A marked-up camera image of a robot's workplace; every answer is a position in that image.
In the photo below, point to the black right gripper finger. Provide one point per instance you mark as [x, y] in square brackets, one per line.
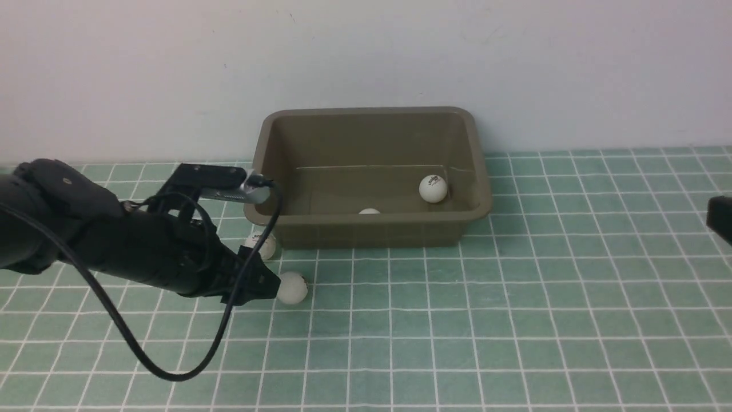
[719, 217]

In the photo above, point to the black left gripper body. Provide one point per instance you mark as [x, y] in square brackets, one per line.
[182, 258]

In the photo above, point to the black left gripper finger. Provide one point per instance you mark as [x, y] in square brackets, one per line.
[246, 275]

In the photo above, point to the white ball with logo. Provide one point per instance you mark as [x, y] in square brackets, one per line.
[268, 249]

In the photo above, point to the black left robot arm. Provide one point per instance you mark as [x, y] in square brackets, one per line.
[77, 210]

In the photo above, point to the green checkered tablecloth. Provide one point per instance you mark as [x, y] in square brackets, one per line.
[593, 285]

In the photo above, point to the brown plastic bin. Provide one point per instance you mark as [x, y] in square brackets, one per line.
[332, 163]

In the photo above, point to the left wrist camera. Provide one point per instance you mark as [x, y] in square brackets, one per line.
[191, 182]

